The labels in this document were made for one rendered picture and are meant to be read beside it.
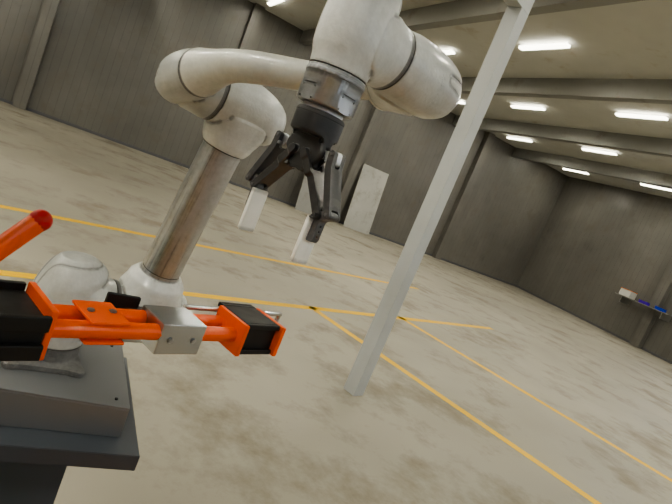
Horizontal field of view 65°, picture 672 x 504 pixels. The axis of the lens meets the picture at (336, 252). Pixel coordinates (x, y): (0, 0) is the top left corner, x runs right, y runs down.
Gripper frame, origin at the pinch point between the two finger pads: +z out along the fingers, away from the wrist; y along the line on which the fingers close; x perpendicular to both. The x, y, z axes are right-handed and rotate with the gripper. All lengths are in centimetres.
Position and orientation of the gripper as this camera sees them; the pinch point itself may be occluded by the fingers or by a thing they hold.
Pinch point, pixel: (272, 238)
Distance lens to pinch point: 81.1
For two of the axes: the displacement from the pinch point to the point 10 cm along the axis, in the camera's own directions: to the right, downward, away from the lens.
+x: 6.4, 1.6, 7.5
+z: -3.8, 9.2, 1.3
